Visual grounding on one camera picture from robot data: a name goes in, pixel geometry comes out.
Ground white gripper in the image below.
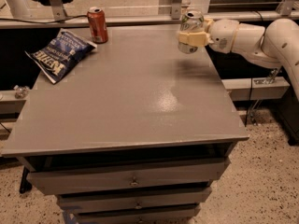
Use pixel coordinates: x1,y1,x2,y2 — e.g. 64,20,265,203
178,18,239,54

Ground green white 7up can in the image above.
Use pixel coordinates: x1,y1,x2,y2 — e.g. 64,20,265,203
178,9,204,54

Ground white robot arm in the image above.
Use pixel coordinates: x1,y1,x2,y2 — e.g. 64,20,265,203
177,19,299,98

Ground red orange soda can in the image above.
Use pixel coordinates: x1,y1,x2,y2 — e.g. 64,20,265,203
87,7,108,44

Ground blue chip bag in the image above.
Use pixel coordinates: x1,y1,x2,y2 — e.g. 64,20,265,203
25,29,97,84

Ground grey drawer cabinet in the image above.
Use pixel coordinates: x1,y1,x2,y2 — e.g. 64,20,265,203
1,23,249,224

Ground bottom grey drawer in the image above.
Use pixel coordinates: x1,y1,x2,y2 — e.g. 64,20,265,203
75,204,199,224

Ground grey drawer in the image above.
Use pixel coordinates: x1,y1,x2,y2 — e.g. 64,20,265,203
58,186,211,214
75,204,199,224
27,158,229,195

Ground small crumpled clear object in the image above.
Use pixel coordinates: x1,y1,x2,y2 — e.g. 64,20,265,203
14,85,30,99

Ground top grey drawer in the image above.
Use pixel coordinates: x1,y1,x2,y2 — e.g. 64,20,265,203
27,158,229,195

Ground middle grey drawer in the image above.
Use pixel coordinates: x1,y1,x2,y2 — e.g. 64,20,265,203
58,186,211,214

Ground grey metal rail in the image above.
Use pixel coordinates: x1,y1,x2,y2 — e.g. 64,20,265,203
0,10,299,29

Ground black hanging cable right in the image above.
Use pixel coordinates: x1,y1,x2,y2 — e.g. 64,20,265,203
244,77,254,128

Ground black cable on rail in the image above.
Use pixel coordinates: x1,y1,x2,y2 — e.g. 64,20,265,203
0,14,89,25

